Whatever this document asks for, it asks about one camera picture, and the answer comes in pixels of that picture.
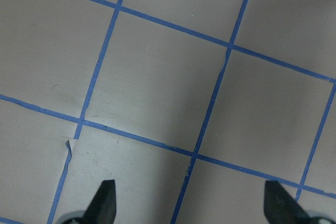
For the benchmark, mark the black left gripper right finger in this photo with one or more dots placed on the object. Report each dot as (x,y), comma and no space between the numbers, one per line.
(280,207)

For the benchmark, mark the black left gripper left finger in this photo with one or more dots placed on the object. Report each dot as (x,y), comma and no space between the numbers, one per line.
(103,207)

